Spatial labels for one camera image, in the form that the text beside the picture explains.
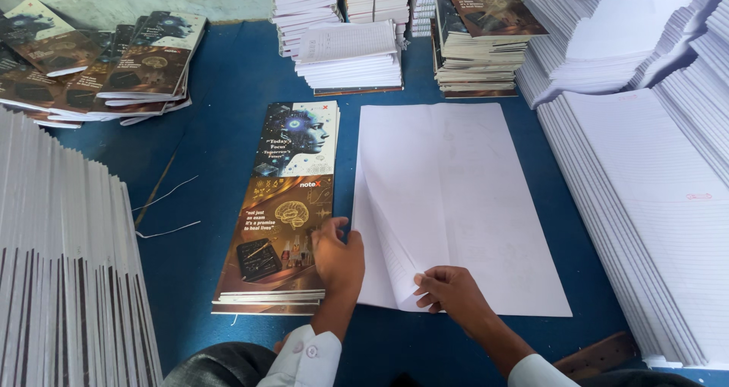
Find person's right hand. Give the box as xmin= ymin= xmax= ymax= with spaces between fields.
xmin=413 ymin=265 xmax=496 ymax=334

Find thin wooden stick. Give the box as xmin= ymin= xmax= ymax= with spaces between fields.
xmin=134 ymin=148 xmax=178 ymax=229

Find scattered pile of printed notebooks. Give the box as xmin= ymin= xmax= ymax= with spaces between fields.
xmin=0 ymin=0 xmax=208 ymax=130

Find white thread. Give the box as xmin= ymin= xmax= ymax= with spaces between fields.
xmin=135 ymin=220 xmax=202 ymax=240
xmin=131 ymin=174 xmax=200 ymax=212

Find heap of white ruled sheets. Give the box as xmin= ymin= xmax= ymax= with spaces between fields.
xmin=515 ymin=0 xmax=729 ymax=184

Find person's grey trousers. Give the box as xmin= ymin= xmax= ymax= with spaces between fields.
xmin=161 ymin=341 xmax=288 ymax=387

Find person's left hand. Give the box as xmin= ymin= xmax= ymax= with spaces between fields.
xmin=310 ymin=216 xmax=366 ymax=298

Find low stack of ruled paper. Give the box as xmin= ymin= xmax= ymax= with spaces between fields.
xmin=293 ymin=20 xmax=404 ymax=97

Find upright row of bound notebooks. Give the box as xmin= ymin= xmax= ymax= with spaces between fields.
xmin=0 ymin=107 xmax=164 ymax=387

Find brown wooden block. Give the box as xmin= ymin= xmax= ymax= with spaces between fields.
xmin=551 ymin=330 xmax=640 ymax=379

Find stack of printed notebook covers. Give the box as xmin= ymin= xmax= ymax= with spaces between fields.
xmin=211 ymin=100 xmax=341 ymax=317

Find white paper sheets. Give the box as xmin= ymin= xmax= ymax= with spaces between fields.
xmin=351 ymin=102 xmax=573 ymax=318

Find long stack of ruled sheets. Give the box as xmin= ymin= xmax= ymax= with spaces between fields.
xmin=536 ymin=88 xmax=729 ymax=372

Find tall stack of covered notebooks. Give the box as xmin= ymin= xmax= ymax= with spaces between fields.
xmin=431 ymin=0 xmax=549 ymax=100

